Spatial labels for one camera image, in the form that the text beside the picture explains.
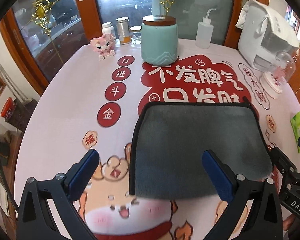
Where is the purple and grey towel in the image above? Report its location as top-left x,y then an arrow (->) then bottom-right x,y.
129,102 -> 273,200

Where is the glass dome ornament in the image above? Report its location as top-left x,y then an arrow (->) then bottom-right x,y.
260,51 -> 296,99

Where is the wooden side table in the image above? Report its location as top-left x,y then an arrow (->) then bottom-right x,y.
0,131 -> 22,233

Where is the white water dispenser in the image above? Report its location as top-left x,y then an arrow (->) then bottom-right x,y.
238,5 -> 298,72

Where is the red bucket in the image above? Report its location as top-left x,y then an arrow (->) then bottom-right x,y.
0,97 -> 15,120

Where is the white cloth cover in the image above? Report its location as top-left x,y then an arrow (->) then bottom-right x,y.
236,0 -> 299,48

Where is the printed cartoon tablecloth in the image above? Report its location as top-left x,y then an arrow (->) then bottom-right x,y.
14,40 -> 300,239

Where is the white squeeze bottle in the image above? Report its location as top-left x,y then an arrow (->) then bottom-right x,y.
196,8 -> 217,49

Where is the teal ceramic jar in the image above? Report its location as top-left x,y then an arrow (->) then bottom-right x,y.
141,15 -> 178,67

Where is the pink toy figurine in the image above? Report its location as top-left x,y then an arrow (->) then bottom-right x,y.
90,34 -> 116,60

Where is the glass sliding door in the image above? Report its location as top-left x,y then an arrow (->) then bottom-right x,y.
0,0 -> 269,94

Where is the small glass jar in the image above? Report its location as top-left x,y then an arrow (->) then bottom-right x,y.
130,25 -> 141,44

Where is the white pill bottle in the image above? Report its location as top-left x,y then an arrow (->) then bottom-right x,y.
102,22 -> 116,38

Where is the metal tin can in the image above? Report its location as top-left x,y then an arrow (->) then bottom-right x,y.
116,17 -> 132,44

